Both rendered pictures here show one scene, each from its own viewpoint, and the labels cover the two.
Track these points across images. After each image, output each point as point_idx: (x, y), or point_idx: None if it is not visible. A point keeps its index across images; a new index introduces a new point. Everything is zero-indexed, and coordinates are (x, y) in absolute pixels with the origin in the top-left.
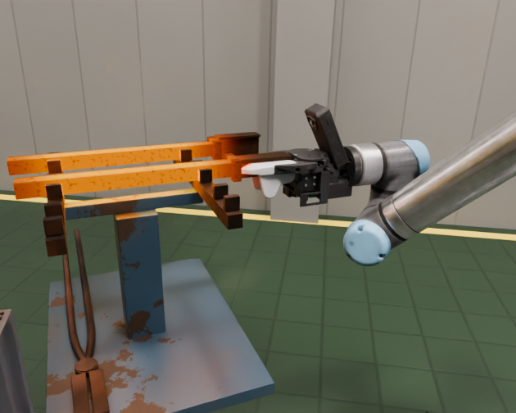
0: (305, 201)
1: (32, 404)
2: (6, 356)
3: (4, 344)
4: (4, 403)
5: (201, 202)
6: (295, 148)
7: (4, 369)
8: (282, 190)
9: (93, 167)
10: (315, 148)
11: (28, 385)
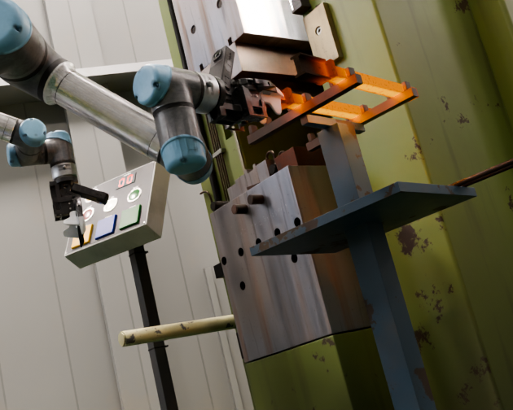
0: (239, 128)
1: (296, 204)
2: (280, 178)
3: (280, 174)
4: (278, 191)
5: (302, 125)
6: (251, 78)
7: (278, 181)
8: (267, 115)
9: (379, 94)
10: (233, 80)
11: (294, 196)
